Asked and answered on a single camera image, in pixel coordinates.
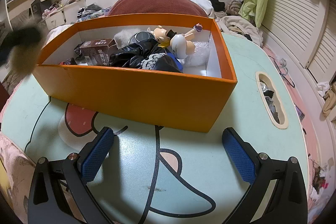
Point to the white fluffy pompom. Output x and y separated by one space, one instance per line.
122 37

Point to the small black toy car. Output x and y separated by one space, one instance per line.
78 49

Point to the beige crumpled garment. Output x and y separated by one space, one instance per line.
240 27

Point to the bubble wrap bundle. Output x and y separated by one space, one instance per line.
199 53

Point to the orange cardboard box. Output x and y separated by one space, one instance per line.
147 98

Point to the white drawer unit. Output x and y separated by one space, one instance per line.
65 11

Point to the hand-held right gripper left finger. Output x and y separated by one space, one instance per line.
97 158

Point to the black glossy lace-trimmed pouch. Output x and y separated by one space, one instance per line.
131 56

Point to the brown drink carton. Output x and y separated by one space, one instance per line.
95 52

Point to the white louvered closet doors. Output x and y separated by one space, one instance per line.
302 24

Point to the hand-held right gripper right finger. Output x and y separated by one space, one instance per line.
239 158

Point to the clear lens headlamp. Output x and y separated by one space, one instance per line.
141 36

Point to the toy figurine with top hat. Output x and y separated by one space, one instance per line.
161 33

